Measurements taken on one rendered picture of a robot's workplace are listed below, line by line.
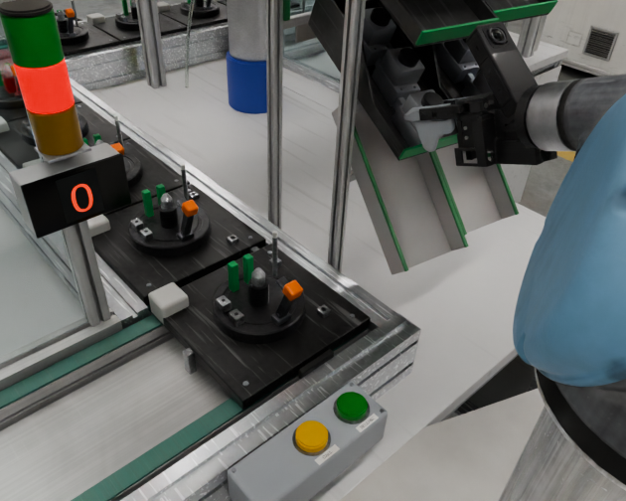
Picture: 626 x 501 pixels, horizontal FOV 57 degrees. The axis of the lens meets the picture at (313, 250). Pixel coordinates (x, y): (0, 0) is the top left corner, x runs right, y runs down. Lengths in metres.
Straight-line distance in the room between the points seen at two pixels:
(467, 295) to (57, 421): 0.72
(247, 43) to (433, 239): 0.88
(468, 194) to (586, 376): 0.89
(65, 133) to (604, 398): 0.60
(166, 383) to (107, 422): 0.09
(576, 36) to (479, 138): 4.16
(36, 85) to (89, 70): 1.25
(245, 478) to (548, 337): 0.56
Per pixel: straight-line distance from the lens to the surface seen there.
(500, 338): 1.07
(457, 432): 0.92
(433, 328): 1.05
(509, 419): 0.96
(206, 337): 0.86
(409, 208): 0.98
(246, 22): 1.65
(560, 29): 4.93
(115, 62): 1.96
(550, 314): 0.21
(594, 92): 0.64
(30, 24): 0.66
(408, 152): 0.84
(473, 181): 1.10
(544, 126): 0.67
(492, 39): 0.74
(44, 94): 0.69
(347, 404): 0.78
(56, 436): 0.87
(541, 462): 0.32
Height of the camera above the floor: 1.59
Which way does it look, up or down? 38 degrees down
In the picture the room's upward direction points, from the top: 3 degrees clockwise
